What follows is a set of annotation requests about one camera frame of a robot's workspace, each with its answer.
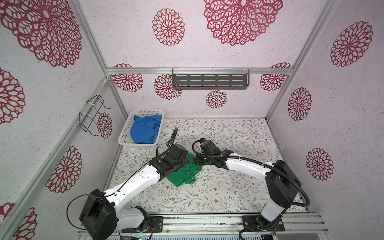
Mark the green tank top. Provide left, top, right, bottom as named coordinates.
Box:
left=167, top=154, right=203, bottom=187

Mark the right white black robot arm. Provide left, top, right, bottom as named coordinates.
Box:
left=192, top=139, right=301, bottom=225

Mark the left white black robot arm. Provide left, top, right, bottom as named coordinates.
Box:
left=79, top=144, right=188, bottom=240

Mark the blue tank top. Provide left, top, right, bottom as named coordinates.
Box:
left=130, top=115, right=163, bottom=144

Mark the white plastic basket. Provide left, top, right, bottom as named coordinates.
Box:
left=118, top=108, right=165, bottom=149

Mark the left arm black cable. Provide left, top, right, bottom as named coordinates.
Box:
left=66, top=127, right=179, bottom=231

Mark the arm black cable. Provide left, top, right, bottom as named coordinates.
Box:
left=66, top=127, right=179, bottom=231
left=191, top=138, right=311, bottom=208

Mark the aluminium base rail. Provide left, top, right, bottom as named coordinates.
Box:
left=106, top=213, right=331, bottom=240

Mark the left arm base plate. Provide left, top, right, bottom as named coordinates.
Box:
left=121, top=216, right=164, bottom=234

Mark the grey slotted wall shelf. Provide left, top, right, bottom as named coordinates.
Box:
left=171, top=69, right=250, bottom=90

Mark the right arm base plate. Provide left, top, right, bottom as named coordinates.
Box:
left=242, top=215, right=285, bottom=232

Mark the black wire wall rack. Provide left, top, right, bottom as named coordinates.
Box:
left=78, top=95, right=113, bottom=139

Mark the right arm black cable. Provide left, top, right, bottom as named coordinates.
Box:
left=191, top=138, right=311, bottom=208

